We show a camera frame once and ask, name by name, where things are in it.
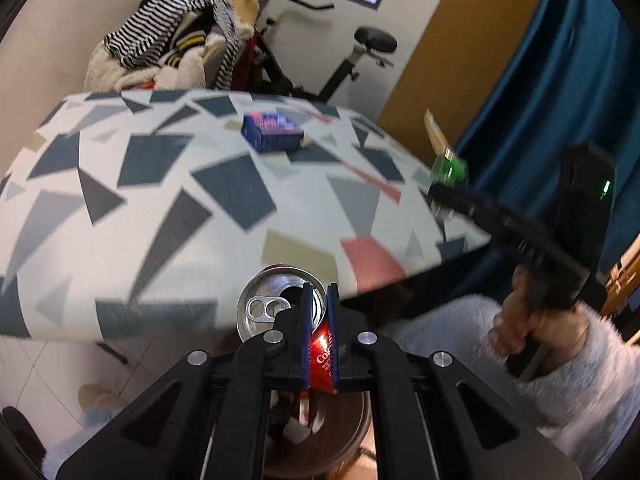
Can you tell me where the orange wooden panel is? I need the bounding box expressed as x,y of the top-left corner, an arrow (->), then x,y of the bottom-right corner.
375,0 -> 557,134

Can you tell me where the light fluffy robe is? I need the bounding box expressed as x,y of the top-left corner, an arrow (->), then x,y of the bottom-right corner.
382,294 -> 506,356

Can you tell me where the wooden furniture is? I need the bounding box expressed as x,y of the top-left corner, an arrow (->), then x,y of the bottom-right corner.
597,240 -> 640,347

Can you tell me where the cream fleece clothes pile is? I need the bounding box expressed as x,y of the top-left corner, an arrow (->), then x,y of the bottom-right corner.
84,0 -> 262,94

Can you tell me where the geometric patterned tablecloth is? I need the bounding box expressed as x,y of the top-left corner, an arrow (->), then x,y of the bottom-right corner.
0,89 -> 494,347

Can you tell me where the brown round bin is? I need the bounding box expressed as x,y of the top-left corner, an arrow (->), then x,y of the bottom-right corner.
262,390 -> 374,480

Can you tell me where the person's right forearm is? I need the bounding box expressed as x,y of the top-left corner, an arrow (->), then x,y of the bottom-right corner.
505,305 -> 640,480

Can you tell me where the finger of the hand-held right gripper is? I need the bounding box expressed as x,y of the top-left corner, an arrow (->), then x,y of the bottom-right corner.
429,182 -> 556,267

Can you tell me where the blue curtain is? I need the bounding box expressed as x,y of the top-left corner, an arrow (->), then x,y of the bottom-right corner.
452,0 -> 640,281

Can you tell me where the striped grey white garment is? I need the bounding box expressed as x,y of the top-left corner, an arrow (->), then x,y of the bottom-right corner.
102,0 -> 242,92

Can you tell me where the crushed red drink can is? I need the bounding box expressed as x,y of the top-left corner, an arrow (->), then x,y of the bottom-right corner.
236,264 -> 342,394

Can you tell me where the black exercise bike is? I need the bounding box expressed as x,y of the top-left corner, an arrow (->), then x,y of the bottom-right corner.
235,0 -> 399,104

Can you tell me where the blue cardboard box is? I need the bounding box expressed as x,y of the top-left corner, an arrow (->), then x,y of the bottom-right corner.
241,111 -> 305,154

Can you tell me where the tan slipper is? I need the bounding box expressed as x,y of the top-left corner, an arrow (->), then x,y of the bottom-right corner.
77,382 -> 127,412

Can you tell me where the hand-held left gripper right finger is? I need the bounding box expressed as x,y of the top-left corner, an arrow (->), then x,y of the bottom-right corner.
327,283 -> 583,480

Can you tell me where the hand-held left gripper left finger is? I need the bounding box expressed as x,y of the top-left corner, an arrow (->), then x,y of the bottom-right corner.
55,282 -> 314,480

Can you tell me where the person's right hand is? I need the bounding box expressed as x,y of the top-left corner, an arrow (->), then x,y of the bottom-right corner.
492,266 -> 592,377

